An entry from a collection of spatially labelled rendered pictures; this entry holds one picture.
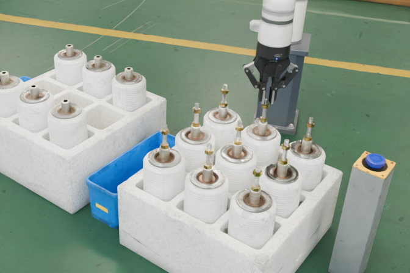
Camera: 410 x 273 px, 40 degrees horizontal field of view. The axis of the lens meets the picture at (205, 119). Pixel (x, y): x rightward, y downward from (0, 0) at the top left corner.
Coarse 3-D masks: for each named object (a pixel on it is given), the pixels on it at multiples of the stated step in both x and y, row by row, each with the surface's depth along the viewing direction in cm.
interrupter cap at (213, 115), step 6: (216, 108) 145; (228, 108) 146; (210, 114) 143; (216, 114) 144; (228, 114) 144; (234, 114) 144; (210, 120) 141; (216, 120) 141; (222, 120) 141; (228, 120) 141; (234, 120) 141
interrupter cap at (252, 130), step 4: (252, 124) 140; (256, 124) 140; (248, 128) 138; (252, 128) 138; (256, 128) 139; (268, 128) 139; (272, 128) 139; (248, 132) 136; (252, 132) 137; (256, 132) 137; (268, 132) 138; (272, 132) 137; (276, 132) 137; (252, 136) 135; (256, 136) 135; (260, 136) 135; (264, 136) 135; (268, 136) 135; (272, 136) 136; (260, 140) 134; (264, 140) 134; (268, 140) 135
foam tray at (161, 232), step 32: (128, 192) 127; (320, 192) 130; (128, 224) 132; (160, 224) 124; (192, 224) 118; (224, 224) 120; (288, 224) 120; (320, 224) 137; (160, 256) 129; (192, 256) 122; (224, 256) 116; (256, 256) 112; (288, 256) 122
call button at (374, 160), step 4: (368, 156) 117; (372, 156) 117; (376, 156) 117; (380, 156) 117; (368, 160) 116; (372, 160) 116; (376, 160) 116; (380, 160) 116; (384, 160) 116; (368, 164) 117; (372, 164) 115; (376, 164) 115; (380, 164) 115; (384, 164) 116
